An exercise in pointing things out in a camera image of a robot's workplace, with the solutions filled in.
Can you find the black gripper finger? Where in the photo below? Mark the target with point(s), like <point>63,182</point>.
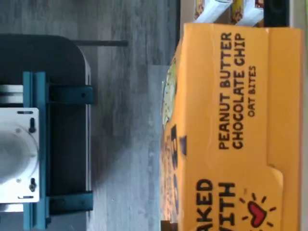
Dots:
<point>169,226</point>

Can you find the orange Bobo's peanut butter box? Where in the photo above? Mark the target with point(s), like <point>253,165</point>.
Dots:
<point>240,108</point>

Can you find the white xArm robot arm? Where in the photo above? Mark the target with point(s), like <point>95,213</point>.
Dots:
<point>9,154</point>

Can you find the black cart top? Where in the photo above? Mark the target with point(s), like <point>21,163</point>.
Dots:
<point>65,144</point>

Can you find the yellow white granola box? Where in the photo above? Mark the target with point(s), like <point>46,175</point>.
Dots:
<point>247,12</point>
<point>214,10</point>

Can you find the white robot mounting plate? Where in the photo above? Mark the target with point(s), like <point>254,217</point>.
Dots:
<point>29,115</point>

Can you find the teal metal frame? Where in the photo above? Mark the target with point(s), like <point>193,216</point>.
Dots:
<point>42,144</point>

